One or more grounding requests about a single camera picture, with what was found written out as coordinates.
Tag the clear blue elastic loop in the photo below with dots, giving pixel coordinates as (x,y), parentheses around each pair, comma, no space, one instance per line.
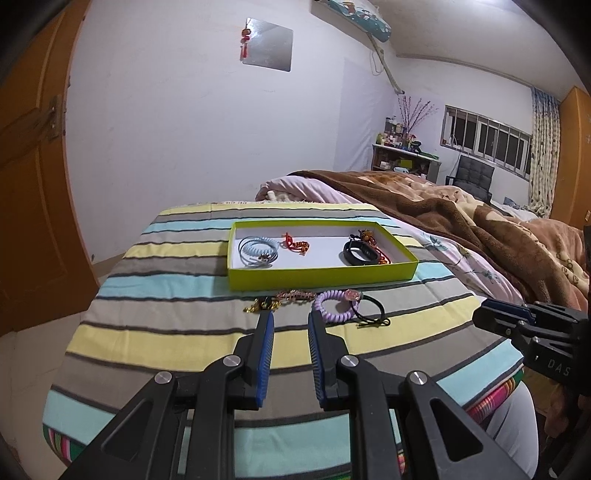
(244,261)

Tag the striped bed sheet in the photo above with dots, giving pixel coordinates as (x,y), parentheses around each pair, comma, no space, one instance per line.
(184,323)

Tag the metal door latch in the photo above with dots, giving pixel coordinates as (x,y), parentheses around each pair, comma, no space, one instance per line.
(53,117)

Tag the orange wooden wardrobe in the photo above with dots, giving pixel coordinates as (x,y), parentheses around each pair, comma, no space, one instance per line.
(575,157)

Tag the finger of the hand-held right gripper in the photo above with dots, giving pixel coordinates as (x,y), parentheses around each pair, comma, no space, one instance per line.
(508,308)
(494,321)

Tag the wooden shelf desk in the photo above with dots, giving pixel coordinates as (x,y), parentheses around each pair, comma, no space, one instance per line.
(401,159)

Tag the black wristband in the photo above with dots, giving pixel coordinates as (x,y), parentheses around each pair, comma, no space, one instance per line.
(355,261)

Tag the red hanging knot ornament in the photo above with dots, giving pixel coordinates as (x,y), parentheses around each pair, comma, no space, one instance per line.
(245,41)

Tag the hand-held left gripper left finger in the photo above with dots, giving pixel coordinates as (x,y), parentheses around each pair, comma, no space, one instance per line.
(265,355)

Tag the lime green cardboard box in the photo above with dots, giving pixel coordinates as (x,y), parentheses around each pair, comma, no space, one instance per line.
(323,272)

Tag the barred window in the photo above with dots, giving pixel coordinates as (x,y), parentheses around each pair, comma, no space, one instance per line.
(489,138)

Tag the orange wooden door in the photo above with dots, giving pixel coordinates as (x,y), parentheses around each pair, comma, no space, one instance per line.
(27,207)

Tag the black office chair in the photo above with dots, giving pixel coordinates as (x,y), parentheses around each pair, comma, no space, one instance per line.
(473,177)

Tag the person's light grey clothing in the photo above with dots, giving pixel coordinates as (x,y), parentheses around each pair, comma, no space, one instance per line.
(512,434)

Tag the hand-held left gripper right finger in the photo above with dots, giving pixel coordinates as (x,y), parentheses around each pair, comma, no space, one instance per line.
(316,355)

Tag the brown fleece blanket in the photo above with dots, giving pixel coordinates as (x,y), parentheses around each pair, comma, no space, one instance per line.
(485,221)

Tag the colourful plaid cloth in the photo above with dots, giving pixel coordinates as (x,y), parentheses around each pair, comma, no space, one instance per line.
(494,397)

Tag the purple flower branches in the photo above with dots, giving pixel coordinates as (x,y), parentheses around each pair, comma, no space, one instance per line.
(415,113)

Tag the patterned curtain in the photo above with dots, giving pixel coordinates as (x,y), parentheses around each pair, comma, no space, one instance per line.
(545,152)

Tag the wall mirror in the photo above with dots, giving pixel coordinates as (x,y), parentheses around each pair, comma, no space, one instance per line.
(270,44)

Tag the wall air conditioner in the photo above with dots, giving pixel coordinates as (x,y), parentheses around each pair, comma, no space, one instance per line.
(355,14)

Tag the wrapped air conditioner pipe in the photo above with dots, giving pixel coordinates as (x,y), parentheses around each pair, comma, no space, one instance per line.
(388,69)

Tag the pale pink pillow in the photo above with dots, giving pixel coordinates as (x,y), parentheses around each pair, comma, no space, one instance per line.
(300,189)

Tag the group of bottles and jars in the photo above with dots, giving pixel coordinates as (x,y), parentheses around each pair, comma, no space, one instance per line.
(397,136)

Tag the white floral quilt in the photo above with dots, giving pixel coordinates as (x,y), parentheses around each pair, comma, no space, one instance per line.
(461,258)

